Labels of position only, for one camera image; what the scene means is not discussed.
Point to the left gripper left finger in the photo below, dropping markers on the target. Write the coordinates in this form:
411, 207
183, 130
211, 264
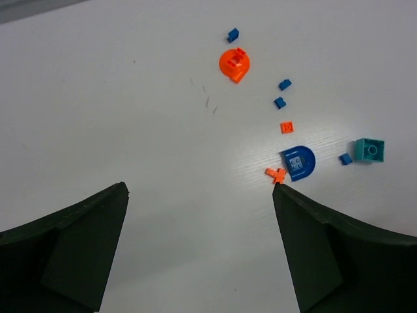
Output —
62, 261

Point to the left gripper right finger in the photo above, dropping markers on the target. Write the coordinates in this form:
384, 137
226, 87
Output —
340, 264

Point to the tiny blue lego stud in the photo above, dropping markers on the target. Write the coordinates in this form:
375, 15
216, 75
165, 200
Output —
345, 159

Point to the blue round lego piece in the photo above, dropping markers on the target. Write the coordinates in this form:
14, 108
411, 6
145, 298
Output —
300, 162

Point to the teal square lego brick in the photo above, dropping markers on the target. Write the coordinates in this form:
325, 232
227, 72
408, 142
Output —
369, 150

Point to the orange lego brick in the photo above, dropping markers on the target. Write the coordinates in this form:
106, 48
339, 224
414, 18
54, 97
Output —
235, 64

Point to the small orange lego piece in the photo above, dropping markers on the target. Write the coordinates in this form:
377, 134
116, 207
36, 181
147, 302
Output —
277, 175

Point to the small orange flat plate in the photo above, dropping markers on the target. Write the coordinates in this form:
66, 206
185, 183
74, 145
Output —
287, 127

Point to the tiny blue lego piece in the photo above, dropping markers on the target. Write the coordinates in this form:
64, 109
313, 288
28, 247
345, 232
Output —
284, 84
280, 103
233, 35

